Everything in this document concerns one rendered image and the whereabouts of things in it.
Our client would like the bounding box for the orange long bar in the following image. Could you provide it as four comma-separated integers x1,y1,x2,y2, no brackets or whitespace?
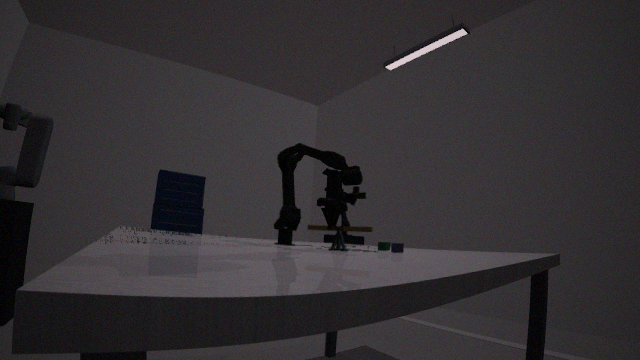
308,225,373,232

